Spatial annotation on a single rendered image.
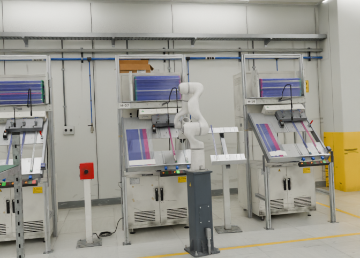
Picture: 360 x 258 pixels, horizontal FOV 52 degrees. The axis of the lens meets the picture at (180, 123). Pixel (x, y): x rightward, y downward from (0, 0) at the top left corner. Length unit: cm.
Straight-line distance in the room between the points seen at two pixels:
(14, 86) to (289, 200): 318
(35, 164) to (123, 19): 286
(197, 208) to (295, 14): 420
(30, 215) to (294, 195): 282
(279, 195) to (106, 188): 251
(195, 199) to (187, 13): 345
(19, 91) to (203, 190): 212
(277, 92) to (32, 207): 291
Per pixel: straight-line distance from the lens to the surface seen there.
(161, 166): 359
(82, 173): 368
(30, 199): 397
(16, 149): 183
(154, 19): 578
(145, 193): 392
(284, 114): 438
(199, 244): 328
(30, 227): 402
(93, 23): 571
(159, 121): 393
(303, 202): 451
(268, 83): 442
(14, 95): 410
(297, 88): 458
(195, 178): 315
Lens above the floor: 109
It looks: 1 degrees up
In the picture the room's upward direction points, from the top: 3 degrees counter-clockwise
